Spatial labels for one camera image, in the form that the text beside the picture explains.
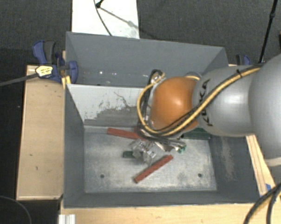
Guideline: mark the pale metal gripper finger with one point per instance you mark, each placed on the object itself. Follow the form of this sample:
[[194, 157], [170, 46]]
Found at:
[[139, 145], [146, 155]]

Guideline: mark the dark green flat block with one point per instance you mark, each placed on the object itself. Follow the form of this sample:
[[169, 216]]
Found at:
[[127, 154]]

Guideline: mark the red-brown flat block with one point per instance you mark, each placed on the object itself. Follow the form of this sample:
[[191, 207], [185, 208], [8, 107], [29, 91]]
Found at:
[[153, 169], [121, 132]]

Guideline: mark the grey metal bin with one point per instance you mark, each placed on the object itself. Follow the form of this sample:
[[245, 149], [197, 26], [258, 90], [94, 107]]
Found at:
[[110, 173]]

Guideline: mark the pale wood flat board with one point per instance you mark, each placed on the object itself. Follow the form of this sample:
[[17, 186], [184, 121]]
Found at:
[[41, 137]]

